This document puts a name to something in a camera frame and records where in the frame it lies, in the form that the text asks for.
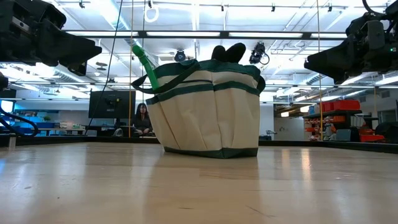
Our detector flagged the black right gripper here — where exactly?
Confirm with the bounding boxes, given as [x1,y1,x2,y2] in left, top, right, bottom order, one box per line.
[303,12,398,85]

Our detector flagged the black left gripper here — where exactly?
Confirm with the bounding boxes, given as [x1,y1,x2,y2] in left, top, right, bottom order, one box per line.
[0,0,103,77]

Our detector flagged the green-handled pruning shears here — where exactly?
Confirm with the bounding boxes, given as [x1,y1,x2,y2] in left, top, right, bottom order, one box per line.
[132,45,161,91]

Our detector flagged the red and black work glove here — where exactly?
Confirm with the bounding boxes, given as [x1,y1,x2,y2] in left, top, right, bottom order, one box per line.
[211,42,247,64]

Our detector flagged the beige and green gardening bag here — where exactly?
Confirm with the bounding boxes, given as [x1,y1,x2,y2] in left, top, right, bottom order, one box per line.
[131,58,267,160]

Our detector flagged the shelf with red bins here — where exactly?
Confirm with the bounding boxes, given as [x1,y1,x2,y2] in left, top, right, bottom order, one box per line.
[303,99,387,143]

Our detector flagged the black computer monitor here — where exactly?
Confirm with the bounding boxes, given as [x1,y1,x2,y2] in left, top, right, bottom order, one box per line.
[88,90,137,120]

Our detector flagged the person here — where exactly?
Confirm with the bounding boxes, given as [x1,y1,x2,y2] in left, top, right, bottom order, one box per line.
[132,103,154,137]

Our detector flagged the black round ceiling device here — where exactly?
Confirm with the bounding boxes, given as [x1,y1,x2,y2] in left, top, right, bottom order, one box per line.
[174,49,187,63]

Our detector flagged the long black cable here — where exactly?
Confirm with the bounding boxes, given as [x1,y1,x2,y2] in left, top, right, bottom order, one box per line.
[84,0,124,135]

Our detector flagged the black overhead camera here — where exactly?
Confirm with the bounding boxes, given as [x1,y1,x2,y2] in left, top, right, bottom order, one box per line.
[248,42,271,65]

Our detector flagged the white hanging ring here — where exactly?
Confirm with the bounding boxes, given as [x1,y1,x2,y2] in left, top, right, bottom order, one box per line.
[144,6,160,24]

